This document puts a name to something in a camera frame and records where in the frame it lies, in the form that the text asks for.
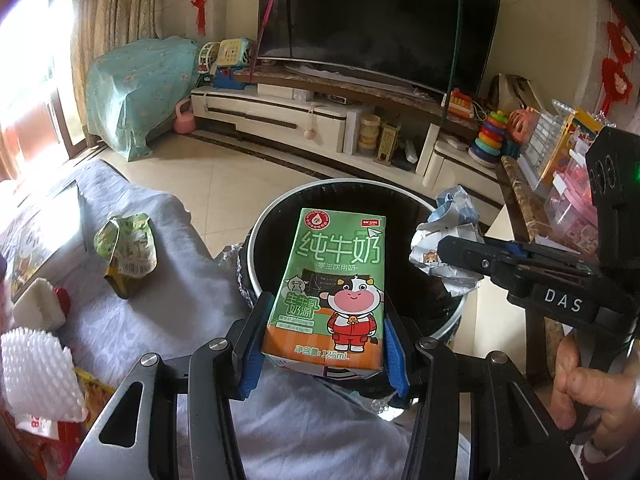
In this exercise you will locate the pink clear storage box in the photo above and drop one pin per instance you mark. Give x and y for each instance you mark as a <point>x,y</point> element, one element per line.
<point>570,210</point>

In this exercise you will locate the pink toy kettlebell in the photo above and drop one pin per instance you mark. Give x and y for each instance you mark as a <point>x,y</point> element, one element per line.
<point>182,121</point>

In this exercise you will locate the orange toy basket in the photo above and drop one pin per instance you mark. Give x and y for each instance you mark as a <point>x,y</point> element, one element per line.
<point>522,127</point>

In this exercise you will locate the green stick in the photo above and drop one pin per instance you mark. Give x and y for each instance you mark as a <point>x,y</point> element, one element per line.
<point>456,35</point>

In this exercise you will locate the red snack packet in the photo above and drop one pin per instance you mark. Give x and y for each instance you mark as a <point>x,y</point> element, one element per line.
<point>50,450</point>

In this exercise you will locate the white foam block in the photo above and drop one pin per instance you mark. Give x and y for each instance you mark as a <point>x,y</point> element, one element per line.
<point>37,305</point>

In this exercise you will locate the teal cloth-covered furniture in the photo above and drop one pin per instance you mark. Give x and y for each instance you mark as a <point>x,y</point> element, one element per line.
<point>135,90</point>

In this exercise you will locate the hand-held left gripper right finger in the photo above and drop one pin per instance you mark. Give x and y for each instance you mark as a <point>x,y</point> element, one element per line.
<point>400,365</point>

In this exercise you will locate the pink stick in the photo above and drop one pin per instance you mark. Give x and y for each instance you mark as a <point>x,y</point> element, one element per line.
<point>269,15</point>

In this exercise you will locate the colourful toy piano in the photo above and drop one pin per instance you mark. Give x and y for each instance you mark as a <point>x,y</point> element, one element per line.
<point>460,105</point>

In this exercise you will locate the brown marble side table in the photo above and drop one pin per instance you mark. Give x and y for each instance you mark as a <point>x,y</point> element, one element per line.
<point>520,200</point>

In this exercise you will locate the black curved television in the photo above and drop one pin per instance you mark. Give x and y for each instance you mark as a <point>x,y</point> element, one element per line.
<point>370,15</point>

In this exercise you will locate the person's right forearm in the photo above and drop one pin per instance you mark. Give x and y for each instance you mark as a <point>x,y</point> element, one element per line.
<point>620,465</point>

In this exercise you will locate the beige curtain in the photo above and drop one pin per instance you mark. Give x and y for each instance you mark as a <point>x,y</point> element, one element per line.
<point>115,10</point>

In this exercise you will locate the round black trash bin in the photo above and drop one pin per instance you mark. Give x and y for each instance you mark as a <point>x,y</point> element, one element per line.
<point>272,240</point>

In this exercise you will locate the green milk carton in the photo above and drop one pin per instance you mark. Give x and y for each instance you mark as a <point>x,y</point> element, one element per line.
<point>330,280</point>

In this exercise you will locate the window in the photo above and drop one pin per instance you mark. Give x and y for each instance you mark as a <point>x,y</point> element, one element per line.
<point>30,75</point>

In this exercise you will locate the beige bag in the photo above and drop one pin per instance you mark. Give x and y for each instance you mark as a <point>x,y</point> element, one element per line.
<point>510,92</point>

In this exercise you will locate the printed cardboard box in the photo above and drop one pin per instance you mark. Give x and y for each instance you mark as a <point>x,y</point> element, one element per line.
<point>30,255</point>

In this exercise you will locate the green snack wrapper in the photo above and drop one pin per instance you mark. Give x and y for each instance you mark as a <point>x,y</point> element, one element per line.
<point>127,250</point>

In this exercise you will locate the white paper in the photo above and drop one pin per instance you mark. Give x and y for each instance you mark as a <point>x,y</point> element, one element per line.
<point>450,220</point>

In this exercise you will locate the yellow stacked containers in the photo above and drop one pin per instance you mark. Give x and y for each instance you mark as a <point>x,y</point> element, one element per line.
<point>370,132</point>

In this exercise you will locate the clear plastic drawer unit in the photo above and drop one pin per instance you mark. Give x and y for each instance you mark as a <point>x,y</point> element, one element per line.
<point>542,140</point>

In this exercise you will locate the white box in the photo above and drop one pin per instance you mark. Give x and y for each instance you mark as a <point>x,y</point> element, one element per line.
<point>275,90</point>

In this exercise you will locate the person's right hand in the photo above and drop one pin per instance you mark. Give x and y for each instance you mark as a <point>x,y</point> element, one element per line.
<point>615,410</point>

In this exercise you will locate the white television cabinet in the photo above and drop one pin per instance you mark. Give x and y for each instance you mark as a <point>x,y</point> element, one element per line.
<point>280,110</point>

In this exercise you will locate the red wall decoration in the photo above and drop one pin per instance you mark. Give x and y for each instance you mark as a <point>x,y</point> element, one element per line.
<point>616,70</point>

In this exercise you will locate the red can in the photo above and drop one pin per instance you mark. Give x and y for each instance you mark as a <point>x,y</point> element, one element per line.
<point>63,302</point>

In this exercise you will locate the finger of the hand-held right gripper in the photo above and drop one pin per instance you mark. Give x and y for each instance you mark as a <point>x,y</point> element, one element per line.
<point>470,260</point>
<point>550,257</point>

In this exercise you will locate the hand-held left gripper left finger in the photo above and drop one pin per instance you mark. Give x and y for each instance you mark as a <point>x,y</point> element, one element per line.
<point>248,382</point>

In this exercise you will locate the white foam net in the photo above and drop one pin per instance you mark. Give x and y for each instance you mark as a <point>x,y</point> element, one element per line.
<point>40,375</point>

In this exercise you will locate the yellow teal toy register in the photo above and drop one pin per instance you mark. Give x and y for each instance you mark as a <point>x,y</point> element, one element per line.
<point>232,52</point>

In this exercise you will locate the wooden toy frame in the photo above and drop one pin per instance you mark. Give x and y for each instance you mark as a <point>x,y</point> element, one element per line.
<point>387,145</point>

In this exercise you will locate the blue toy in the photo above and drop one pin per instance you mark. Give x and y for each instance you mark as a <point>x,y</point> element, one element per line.
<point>225,80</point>

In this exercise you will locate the white toy wheel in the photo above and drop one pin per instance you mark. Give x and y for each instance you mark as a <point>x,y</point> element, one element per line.
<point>207,57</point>

